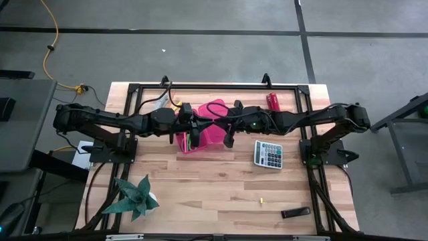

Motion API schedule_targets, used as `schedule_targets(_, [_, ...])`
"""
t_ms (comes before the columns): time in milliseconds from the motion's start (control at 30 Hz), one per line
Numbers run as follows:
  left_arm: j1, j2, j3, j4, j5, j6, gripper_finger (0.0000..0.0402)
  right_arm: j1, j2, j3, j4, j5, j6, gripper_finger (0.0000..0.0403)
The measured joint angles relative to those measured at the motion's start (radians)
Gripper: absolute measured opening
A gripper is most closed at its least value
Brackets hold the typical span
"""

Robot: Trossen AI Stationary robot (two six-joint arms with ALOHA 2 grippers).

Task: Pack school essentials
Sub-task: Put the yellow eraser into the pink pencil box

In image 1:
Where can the white plant pot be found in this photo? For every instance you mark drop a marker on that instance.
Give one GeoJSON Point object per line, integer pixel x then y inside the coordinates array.
{"type": "Point", "coordinates": [153, 195]}

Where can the black rounded device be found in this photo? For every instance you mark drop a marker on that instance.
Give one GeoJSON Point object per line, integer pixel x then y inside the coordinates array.
{"type": "Point", "coordinates": [11, 217]}

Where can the grey desk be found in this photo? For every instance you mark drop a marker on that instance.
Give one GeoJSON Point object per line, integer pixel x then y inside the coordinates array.
{"type": "Point", "coordinates": [20, 190]}
{"type": "Point", "coordinates": [23, 134]}

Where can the black rectangular case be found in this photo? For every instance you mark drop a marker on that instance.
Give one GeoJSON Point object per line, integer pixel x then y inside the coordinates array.
{"type": "Point", "coordinates": [296, 212]}

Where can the black desk device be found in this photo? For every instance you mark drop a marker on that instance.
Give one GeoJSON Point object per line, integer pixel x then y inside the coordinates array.
{"type": "Point", "coordinates": [6, 108]}

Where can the red stapler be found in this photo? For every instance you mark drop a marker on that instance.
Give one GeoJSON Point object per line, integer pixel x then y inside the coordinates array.
{"type": "Point", "coordinates": [273, 102]}

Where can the silver metal bracket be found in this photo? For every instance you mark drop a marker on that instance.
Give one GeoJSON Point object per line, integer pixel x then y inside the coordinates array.
{"type": "Point", "coordinates": [124, 237]}
{"type": "Point", "coordinates": [311, 238]}

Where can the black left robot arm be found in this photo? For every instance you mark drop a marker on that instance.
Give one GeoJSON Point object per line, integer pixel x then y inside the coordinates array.
{"type": "Point", "coordinates": [110, 118]}

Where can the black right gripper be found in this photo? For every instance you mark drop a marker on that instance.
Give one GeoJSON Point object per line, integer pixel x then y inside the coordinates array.
{"type": "Point", "coordinates": [247, 120]}

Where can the white paper sheet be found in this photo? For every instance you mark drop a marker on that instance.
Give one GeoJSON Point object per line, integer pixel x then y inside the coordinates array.
{"type": "Point", "coordinates": [80, 160]}

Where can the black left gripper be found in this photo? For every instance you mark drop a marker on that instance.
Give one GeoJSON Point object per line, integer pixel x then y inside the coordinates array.
{"type": "Point", "coordinates": [184, 128]}

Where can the grey metal bench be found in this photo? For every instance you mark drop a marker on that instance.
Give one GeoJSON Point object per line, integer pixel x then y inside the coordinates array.
{"type": "Point", "coordinates": [401, 144]}

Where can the black flat bar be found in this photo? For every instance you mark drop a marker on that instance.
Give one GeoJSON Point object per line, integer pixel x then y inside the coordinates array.
{"type": "Point", "coordinates": [16, 74]}

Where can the pink pencil box lid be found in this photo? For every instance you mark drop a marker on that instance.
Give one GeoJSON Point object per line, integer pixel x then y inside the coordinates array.
{"type": "Point", "coordinates": [214, 137]}

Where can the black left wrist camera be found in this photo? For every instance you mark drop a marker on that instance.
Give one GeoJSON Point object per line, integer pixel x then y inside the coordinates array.
{"type": "Point", "coordinates": [185, 113]}

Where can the green artificial plant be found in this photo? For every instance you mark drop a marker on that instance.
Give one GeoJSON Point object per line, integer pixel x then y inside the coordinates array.
{"type": "Point", "coordinates": [133, 197]}

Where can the grey desk calculator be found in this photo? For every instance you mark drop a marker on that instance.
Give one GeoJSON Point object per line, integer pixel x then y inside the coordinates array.
{"type": "Point", "coordinates": [268, 154]}

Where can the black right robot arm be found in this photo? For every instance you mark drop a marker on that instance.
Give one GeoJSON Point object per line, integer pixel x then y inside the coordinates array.
{"type": "Point", "coordinates": [301, 117]}

